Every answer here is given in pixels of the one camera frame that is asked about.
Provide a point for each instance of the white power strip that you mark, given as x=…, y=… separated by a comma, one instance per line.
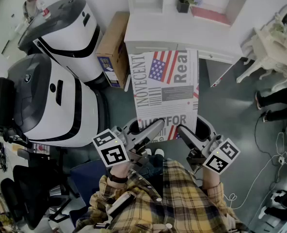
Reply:
x=281, y=159

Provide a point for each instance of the newspaper-print box with flag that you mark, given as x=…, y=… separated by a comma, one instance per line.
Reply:
x=167, y=98

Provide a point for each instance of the person's yellow plaid shirt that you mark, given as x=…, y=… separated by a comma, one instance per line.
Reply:
x=177, y=203

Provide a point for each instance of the brown cardboard box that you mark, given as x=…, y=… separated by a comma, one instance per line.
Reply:
x=112, y=47

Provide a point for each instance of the person's white shoe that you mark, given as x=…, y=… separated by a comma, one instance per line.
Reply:
x=159, y=152
x=148, y=152

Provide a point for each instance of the black wristband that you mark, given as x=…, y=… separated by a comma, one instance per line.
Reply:
x=116, y=179

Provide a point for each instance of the person's legs in jeans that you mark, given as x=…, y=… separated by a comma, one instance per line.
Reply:
x=153, y=164

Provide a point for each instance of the white and grey robot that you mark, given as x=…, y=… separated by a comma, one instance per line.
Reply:
x=70, y=38
x=61, y=110

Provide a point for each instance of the person's right forearm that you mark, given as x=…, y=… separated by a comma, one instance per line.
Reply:
x=210, y=178

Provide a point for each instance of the black office chair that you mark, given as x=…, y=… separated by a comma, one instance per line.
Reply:
x=29, y=186

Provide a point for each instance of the white phone in pocket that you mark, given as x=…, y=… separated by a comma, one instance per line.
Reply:
x=120, y=203

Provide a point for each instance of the pink red shelf panel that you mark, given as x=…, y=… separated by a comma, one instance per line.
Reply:
x=210, y=14

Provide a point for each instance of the person's left forearm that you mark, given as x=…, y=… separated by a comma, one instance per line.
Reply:
x=116, y=172

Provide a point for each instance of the clear water bottle red label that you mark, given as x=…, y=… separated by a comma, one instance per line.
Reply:
x=43, y=7

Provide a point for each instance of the white desk with shelf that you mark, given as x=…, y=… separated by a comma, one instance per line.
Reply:
x=158, y=30

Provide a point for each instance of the black pack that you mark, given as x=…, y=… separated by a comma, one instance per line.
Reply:
x=3, y=105

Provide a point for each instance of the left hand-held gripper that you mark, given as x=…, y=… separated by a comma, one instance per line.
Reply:
x=114, y=154

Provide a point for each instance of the dark blue chair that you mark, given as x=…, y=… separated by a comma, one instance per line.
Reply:
x=87, y=178

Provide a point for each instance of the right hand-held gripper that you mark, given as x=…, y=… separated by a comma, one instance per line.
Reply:
x=218, y=161

